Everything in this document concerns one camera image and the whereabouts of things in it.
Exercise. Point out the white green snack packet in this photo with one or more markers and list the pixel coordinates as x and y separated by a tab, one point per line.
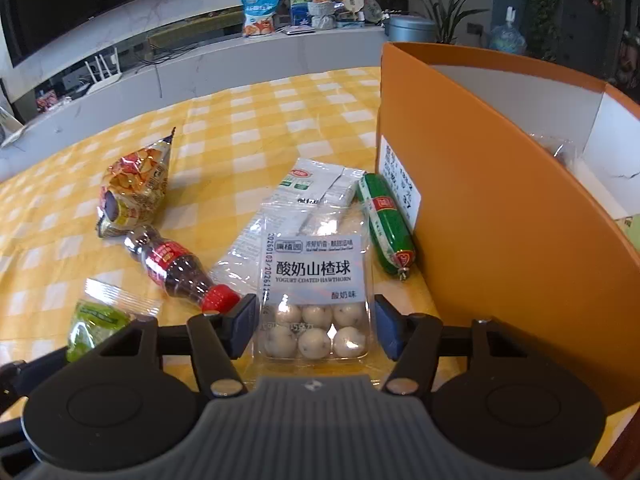
312	180

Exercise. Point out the orange cardboard box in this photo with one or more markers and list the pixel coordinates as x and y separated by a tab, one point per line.
490	220

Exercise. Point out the yellow checkered tablecloth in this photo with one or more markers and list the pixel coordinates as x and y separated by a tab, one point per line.
225	135

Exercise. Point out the potted long-leaf plant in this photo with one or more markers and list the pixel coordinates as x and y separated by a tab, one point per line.
445	10

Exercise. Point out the silver round plate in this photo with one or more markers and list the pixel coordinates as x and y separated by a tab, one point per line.
372	9

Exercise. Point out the green ivy plant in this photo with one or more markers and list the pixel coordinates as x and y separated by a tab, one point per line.
540	5

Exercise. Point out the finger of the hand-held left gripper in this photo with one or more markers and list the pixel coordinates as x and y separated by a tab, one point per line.
22	375
15	440

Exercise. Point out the white router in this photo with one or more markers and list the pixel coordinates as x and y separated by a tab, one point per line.
102	77

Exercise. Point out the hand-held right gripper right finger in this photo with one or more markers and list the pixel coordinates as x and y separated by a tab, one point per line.
387	331

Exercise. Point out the clear packet of white balls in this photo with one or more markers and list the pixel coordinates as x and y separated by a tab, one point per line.
312	285

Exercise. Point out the grey blue trash can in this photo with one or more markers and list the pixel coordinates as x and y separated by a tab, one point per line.
412	30

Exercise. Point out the orange chip packet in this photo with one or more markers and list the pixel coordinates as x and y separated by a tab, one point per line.
137	190

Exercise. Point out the small cola bottle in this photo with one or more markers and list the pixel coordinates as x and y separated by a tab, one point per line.
175	267

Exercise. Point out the dark grey cabinet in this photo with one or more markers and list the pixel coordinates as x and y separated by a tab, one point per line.
585	30

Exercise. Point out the clear vegetable chips packet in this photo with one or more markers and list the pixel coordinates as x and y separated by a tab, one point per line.
552	146

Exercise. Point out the green raisin packet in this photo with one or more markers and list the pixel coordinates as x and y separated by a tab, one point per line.
95	320

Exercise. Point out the green sausage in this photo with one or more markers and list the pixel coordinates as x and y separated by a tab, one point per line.
387	225

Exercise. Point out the clear plastic snack packet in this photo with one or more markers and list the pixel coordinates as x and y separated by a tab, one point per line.
237	260

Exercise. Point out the blue snack bag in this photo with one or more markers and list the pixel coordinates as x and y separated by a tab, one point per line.
259	17

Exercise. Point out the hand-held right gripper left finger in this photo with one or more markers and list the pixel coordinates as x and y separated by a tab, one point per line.
245	326

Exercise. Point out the grey bouquet wrap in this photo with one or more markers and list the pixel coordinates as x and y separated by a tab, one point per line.
322	15

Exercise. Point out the white flat device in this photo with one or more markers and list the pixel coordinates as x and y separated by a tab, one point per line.
299	30

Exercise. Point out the white marble television console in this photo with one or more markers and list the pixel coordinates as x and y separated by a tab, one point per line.
225	60

